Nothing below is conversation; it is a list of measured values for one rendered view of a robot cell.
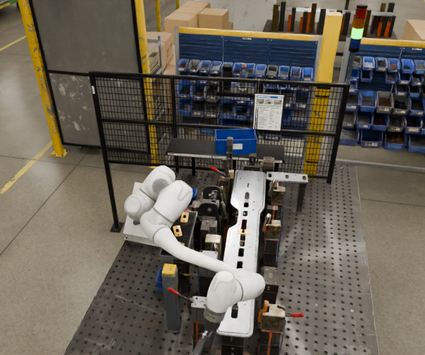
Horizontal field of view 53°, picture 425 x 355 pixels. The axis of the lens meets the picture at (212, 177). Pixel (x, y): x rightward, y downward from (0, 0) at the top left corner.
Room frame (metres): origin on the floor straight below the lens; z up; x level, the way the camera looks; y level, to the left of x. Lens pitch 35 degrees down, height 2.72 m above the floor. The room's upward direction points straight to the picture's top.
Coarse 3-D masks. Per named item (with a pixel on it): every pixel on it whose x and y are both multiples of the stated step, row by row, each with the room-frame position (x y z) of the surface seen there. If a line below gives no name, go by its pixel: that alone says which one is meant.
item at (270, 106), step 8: (256, 96) 2.91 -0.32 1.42; (264, 96) 2.91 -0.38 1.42; (272, 96) 2.90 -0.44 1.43; (280, 96) 2.89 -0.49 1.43; (256, 104) 2.91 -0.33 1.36; (264, 104) 2.90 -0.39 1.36; (272, 104) 2.90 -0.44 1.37; (280, 104) 2.89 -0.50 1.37; (264, 112) 2.90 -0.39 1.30; (272, 112) 2.90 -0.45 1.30; (280, 112) 2.89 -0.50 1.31; (256, 120) 2.91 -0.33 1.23; (264, 120) 2.90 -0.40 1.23; (272, 120) 2.90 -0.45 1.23; (280, 120) 2.89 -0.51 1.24; (264, 128) 2.90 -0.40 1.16; (272, 128) 2.90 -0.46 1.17; (280, 128) 2.89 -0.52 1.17
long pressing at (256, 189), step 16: (240, 176) 2.50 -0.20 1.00; (256, 176) 2.50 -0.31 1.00; (240, 192) 2.30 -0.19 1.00; (256, 192) 2.30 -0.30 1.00; (240, 208) 2.13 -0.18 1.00; (256, 208) 2.13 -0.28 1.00; (240, 224) 1.98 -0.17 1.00; (256, 224) 1.98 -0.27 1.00; (256, 240) 1.84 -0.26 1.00; (224, 256) 1.71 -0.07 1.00; (256, 256) 1.71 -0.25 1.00; (256, 272) 1.60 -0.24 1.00; (240, 304) 1.38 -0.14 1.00; (224, 320) 1.29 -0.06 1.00; (240, 320) 1.29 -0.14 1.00; (240, 336) 1.21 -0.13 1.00
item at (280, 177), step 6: (276, 174) 2.52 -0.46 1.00; (282, 174) 2.52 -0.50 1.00; (288, 174) 2.52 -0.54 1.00; (294, 174) 2.52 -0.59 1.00; (300, 174) 2.52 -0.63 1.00; (306, 174) 2.52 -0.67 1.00; (270, 180) 2.46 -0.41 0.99; (276, 180) 2.45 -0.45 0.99; (282, 180) 2.45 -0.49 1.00; (288, 180) 2.44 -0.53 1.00; (294, 180) 2.44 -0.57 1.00; (300, 180) 2.44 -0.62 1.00; (306, 180) 2.44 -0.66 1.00
